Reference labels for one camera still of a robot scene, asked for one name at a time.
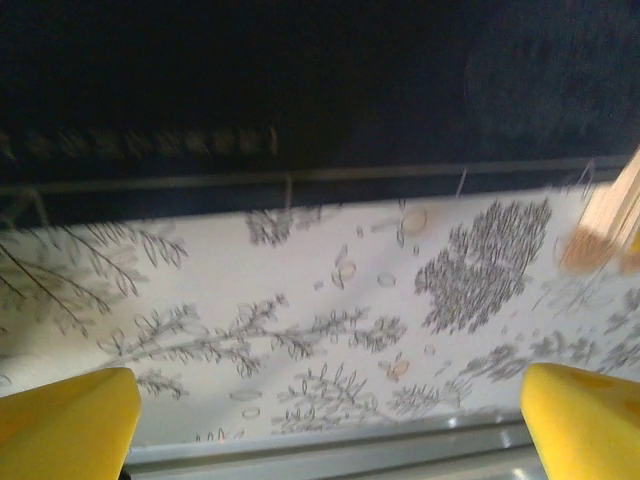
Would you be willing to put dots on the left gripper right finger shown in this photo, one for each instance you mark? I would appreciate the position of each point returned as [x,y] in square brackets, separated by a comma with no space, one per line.
[585,430]

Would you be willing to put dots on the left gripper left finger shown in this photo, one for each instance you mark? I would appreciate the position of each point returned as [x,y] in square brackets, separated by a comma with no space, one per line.
[65,430]

